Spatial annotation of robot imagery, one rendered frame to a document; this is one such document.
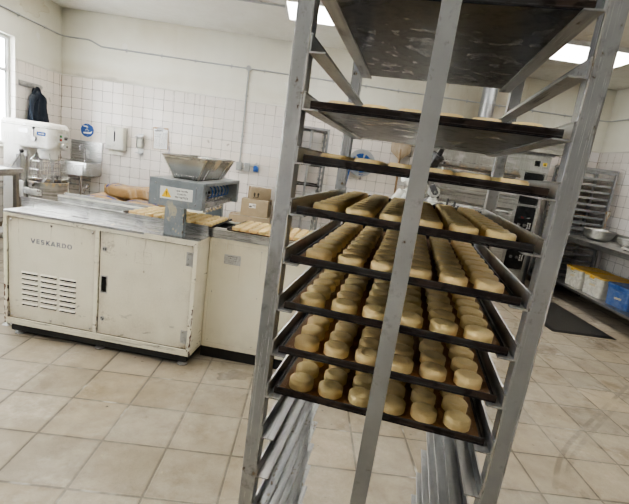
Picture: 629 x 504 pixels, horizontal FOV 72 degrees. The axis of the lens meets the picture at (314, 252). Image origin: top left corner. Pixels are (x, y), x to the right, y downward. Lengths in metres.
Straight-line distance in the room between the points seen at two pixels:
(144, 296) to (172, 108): 4.52
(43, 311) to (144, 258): 0.81
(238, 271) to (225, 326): 0.39
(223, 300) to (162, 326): 0.41
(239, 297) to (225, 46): 4.77
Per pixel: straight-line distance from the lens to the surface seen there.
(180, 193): 2.66
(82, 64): 7.59
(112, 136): 7.21
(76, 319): 3.20
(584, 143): 0.77
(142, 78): 7.22
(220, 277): 2.86
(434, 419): 0.90
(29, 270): 3.30
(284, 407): 1.03
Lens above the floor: 1.41
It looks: 12 degrees down
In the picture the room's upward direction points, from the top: 8 degrees clockwise
